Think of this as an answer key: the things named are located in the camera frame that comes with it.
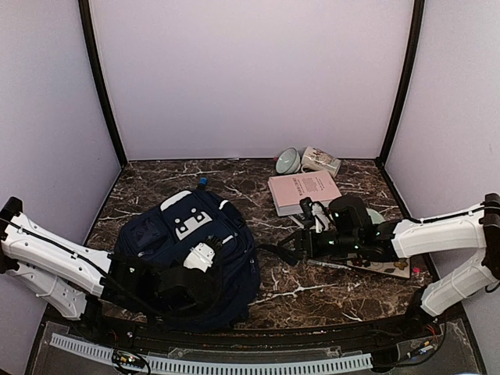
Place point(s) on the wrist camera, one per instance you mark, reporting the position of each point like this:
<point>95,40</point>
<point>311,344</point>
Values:
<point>322,218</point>
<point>200,257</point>

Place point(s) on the left black frame post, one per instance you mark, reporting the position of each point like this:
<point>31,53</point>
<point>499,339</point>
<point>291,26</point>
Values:
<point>84,7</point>

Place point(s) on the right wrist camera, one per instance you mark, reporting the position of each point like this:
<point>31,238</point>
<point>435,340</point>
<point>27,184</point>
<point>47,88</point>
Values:
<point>322,218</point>

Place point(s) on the small green circuit board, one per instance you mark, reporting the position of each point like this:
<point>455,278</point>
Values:
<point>126,360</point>

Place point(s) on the pink hardcover book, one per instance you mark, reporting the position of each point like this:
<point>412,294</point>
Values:
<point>288,190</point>

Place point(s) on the upright celadon bowl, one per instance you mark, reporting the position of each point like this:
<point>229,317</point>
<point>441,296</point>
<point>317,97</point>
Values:
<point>375,216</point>

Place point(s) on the tipped celadon bowl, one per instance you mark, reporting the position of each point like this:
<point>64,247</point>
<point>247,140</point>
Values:
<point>288,162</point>

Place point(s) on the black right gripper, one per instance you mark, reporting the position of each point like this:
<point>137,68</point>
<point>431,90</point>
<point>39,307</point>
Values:
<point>301,237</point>

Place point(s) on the black front rail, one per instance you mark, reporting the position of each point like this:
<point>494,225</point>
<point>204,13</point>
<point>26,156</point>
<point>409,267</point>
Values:
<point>374,334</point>

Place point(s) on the grey slotted cable duct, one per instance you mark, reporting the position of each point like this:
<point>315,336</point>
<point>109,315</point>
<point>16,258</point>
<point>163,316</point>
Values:
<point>189,362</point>

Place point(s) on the clear pen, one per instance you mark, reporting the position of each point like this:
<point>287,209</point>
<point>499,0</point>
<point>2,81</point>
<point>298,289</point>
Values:
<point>330,265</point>

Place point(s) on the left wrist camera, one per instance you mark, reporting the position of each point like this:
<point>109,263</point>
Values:
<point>200,257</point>

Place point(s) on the black frame post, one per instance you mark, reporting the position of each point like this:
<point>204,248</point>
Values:
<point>404,82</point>
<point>84,7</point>

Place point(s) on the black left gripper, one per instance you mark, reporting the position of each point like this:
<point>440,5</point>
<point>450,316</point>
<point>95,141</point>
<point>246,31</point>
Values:
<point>214,281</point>

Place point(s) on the white floral mug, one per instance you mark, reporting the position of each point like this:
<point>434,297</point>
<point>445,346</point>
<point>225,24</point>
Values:
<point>314,159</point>

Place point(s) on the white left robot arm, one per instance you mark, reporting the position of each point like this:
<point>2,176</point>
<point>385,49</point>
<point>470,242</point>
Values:
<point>54,265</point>

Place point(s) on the navy blue student backpack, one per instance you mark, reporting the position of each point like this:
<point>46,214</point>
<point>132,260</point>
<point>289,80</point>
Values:
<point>190,215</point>

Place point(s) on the dark blue paperback book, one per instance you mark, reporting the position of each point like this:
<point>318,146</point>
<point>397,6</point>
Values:
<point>299,219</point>

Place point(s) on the right black frame post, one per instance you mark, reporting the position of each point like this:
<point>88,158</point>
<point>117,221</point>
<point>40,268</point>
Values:
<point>404,82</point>

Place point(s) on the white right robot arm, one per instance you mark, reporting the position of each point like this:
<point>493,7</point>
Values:
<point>345,230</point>

